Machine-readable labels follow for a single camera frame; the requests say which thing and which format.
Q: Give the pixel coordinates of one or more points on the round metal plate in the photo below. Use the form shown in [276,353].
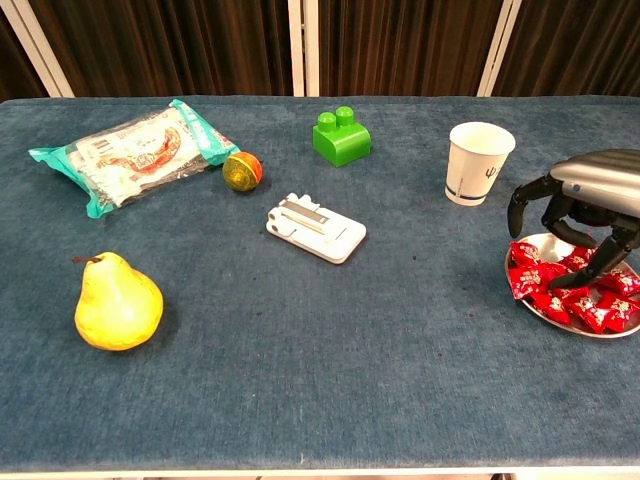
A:
[545,247]

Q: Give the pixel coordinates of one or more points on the white paper cup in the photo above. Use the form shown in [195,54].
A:
[470,170]

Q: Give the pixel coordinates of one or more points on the white frame post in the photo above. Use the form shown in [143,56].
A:
[40,50]
[497,50]
[312,50]
[296,50]

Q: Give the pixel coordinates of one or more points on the green toy building brick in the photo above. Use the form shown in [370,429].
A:
[342,142]

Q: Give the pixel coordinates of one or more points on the yellow pear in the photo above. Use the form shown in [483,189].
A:
[117,310]

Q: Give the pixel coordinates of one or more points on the dark brown curtain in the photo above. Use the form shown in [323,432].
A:
[165,45]
[400,45]
[17,65]
[575,45]

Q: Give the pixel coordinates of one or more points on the orange green small ball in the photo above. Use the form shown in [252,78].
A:
[242,172]

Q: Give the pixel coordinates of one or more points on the white folding phone stand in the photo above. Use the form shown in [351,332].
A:
[320,232]

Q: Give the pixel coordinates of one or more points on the teal clear snack packet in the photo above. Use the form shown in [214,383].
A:
[135,155]

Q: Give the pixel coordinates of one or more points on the blue table cloth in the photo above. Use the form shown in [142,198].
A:
[320,350]

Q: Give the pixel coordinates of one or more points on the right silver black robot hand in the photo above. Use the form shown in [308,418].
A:
[600,175]

